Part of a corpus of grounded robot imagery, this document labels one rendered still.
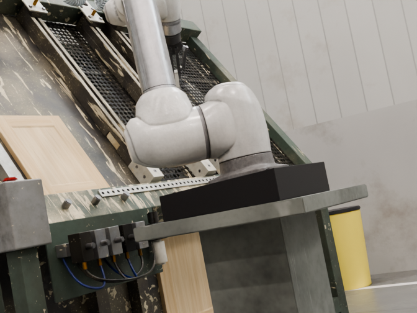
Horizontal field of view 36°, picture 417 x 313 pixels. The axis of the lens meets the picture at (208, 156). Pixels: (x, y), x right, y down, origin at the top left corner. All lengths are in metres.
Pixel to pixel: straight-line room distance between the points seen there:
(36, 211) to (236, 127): 0.58
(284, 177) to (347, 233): 3.19
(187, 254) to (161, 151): 1.21
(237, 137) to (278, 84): 3.92
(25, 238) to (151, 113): 0.47
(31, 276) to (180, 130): 0.55
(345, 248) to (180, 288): 2.19
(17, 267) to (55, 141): 0.78
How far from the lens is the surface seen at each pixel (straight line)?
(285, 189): 1.61
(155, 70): 1.81
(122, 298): 2.61
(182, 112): 1.75
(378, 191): 5.35
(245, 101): 1.78
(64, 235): 2.08
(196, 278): 2.92
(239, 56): 5.86
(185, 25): 3.98
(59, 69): 2.88
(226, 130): 1.75
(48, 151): 2.38
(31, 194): 1.78
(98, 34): 3.25
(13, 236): 1.73
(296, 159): 3.58
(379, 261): 5.42
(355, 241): 4.83
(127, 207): 2.30
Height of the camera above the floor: 0.76
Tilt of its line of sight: 5 degrees up
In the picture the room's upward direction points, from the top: 11 degrees counter-clockwise
